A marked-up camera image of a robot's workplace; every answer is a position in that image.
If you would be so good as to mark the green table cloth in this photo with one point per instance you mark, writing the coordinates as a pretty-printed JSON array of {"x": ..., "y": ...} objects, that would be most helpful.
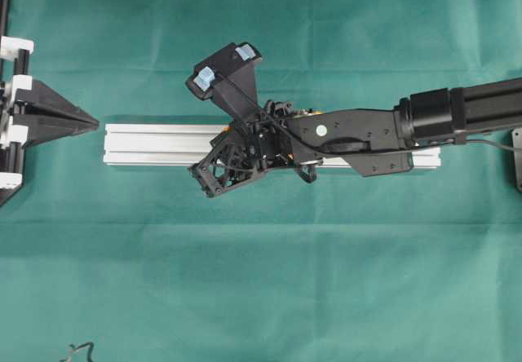
[{"x": 421, "y": 266}]

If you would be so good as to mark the silver aluminium extrusion rail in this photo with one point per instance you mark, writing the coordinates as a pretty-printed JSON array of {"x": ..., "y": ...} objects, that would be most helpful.
[{"x": 157, "y": 144}]

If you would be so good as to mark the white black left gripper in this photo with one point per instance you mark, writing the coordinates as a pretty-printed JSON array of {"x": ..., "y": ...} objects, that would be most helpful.
[{"x": 23, "y": 88}]

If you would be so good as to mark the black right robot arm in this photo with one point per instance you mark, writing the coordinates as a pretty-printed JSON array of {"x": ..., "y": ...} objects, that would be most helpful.
[{"x": 376, "y": 142}]

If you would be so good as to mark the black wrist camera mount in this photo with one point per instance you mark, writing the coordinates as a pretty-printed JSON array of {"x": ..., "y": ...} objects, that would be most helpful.
[{"x": 232, "y": 80}]

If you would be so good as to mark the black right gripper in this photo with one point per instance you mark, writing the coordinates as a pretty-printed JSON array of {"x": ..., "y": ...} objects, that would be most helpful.
[{"x": 246, "y": 154}]

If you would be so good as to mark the black frame rail left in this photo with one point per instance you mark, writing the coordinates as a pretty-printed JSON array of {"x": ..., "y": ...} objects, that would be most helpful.
[{"x": 5, "y": 3}]

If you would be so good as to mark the orange rubber band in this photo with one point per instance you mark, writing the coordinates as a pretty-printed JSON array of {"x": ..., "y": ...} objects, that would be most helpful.
[{"x": 299, "y": 113}]

